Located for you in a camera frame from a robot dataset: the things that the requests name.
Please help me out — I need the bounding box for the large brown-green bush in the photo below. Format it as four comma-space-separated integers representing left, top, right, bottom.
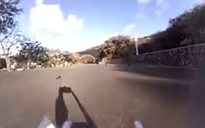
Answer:
98, 35, 137, 65

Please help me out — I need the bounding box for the row of pale bushes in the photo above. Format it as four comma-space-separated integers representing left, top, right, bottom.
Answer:
46, 49, 100, 66

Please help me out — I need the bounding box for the white pole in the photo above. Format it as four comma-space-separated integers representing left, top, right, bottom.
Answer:
133, 34, 140, 57

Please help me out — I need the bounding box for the dark grey asphalt road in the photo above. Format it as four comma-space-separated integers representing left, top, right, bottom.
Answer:
0, 63, 205, 128

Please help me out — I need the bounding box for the robot's own part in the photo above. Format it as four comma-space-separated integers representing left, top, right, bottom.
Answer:
62, 120, 73, 128
134, 119, 146, 128

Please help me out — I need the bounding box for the small dark green tree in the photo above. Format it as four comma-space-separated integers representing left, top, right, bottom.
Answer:
17, 39, 52, 70

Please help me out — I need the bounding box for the wooded hillside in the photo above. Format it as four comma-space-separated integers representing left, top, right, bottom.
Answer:
138, 1, 205, 54

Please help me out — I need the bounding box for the tall bare tree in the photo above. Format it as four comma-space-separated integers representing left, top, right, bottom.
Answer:
0, 0, 25, 72

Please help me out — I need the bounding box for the grey stone wall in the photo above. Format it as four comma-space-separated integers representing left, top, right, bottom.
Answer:
129, 41, 205, 70

